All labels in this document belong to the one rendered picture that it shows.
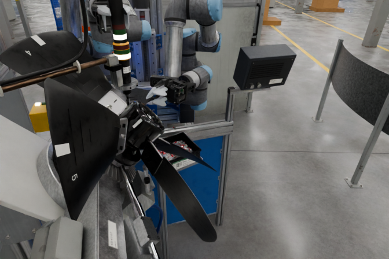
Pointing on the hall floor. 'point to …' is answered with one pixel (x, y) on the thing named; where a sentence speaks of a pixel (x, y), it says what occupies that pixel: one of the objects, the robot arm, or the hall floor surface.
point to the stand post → (22, 249)
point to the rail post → (223, 179)
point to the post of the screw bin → (163, 222)
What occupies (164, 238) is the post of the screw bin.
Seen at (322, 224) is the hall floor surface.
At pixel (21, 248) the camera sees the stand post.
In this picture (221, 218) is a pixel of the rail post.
